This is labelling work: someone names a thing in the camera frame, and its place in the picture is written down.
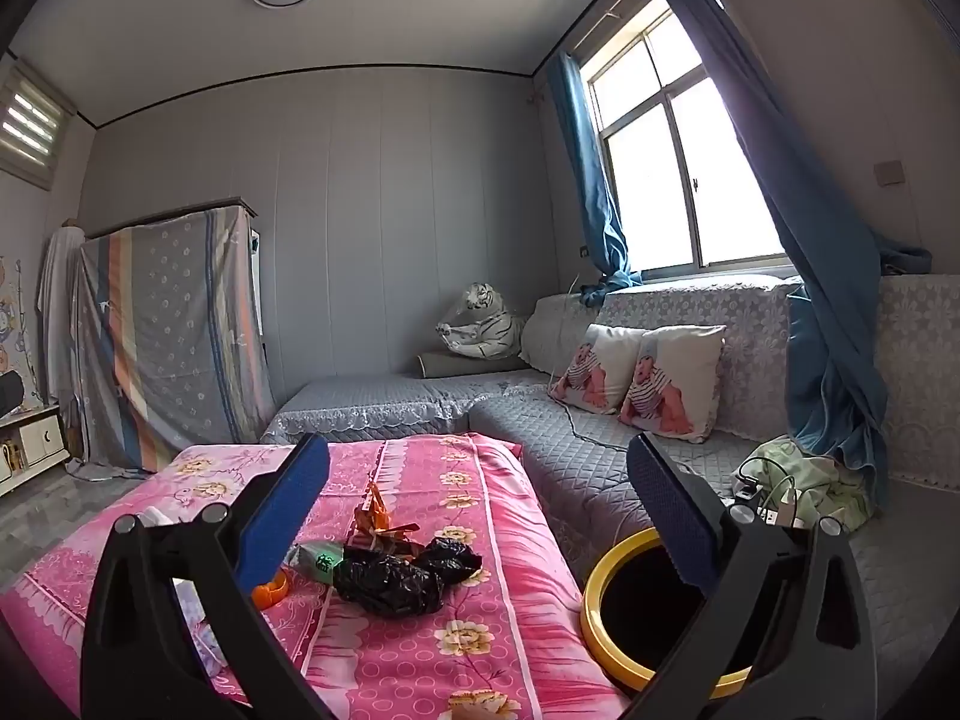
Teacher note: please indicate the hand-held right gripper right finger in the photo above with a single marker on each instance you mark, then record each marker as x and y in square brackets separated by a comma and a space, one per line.
[675, 517]

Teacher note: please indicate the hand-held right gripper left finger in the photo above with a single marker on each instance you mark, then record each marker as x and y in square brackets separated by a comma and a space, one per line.
[281, 510]

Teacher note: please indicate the green snack packet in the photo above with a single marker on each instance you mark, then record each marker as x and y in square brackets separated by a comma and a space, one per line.
[315, 559]

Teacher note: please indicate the orange snack wrapper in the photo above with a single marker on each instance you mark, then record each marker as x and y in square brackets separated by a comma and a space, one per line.
[375, 514]

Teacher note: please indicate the yellow rimmed black trash bin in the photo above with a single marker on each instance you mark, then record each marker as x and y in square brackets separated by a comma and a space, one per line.
[592, 615]

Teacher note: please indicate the black plastic bag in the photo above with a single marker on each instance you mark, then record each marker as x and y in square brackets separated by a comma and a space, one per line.
[390, 581]

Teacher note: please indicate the white foam fruit net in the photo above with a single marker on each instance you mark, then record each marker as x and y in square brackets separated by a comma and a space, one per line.
[202, 637]

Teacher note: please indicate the black charger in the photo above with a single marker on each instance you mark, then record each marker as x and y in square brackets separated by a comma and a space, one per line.
[744, 496]

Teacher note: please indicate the small orange round object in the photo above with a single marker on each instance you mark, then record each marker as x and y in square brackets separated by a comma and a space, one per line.
[271, 591]

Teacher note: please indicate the white charger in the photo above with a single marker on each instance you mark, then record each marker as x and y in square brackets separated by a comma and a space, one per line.
[784, 508]

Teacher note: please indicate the white crumpled paper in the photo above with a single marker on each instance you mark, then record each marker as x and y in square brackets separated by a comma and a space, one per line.
[154, 517]

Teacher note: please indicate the baby print pillow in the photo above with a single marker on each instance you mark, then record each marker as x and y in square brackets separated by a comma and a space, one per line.
[675, 382]
[592, 371]

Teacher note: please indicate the light green cloth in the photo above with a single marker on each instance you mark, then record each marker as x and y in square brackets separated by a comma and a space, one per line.
[810, 480]

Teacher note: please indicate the striped cloth covered cabinet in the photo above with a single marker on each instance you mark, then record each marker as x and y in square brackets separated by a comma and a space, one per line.
[172, 330]

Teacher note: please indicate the pink floral tablecloth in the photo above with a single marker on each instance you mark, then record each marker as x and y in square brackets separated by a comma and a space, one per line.
[487, 652]

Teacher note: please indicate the grey flat cushion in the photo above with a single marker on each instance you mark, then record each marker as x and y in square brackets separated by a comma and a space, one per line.
[465, 366]

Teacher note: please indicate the white appliance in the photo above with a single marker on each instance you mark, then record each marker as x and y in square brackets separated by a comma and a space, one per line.
[256, 277]

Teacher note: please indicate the white low cabinet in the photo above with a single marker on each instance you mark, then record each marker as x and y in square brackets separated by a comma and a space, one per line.
[34, 439]

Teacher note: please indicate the white plush tiger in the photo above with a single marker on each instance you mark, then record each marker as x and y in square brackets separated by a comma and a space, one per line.
[484, 322]

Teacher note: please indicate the long blue curtain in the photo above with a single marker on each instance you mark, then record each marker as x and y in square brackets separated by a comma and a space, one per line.
[810, 277]

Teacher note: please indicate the white hanging cloth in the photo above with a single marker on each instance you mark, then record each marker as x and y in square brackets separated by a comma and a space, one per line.
[56, 315]

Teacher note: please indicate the short blue curtain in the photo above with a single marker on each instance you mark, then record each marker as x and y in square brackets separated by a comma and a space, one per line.
[592, 195]

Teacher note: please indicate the sliding glass window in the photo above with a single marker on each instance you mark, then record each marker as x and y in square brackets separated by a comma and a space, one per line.
[660, 150]

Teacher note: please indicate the cartoon wall sticker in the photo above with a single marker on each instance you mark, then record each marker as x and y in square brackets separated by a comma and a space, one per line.
[11, 315]

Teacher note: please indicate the grey wall switch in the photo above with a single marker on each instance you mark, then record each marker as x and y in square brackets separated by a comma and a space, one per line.
[890, 172]

